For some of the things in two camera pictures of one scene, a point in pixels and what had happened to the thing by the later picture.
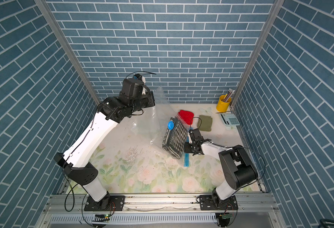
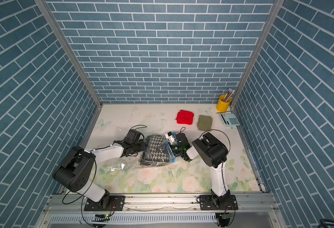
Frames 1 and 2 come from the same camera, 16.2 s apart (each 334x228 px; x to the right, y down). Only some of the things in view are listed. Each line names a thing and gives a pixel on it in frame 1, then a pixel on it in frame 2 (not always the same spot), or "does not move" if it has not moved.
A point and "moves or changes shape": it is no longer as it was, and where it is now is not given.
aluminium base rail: (63, 211) does not move
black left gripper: (150, 97) → (143, 146)
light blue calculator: (229, 119) does not move
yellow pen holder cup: (221, 106) does not move
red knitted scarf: (187, 116) does not move
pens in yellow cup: (228, 95) does not move
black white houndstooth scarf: (174, 139) moves or changes shape
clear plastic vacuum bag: (161, 125) → (158, 151)
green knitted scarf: (207, 123) does not move
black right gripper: (187, 149) → (170, 146)
